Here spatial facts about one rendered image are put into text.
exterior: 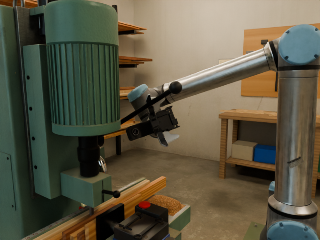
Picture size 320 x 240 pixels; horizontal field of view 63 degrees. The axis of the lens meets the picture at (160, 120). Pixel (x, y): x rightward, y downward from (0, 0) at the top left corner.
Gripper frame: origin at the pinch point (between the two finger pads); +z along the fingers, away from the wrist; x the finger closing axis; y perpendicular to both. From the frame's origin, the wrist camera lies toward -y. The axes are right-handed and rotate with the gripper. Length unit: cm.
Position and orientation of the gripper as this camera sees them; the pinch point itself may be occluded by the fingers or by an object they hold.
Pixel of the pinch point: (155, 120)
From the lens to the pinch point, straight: 72.2
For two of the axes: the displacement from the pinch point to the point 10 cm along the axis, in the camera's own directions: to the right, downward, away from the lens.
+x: 3.4, 9.4, -0.8
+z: 0.5, -1.0, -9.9
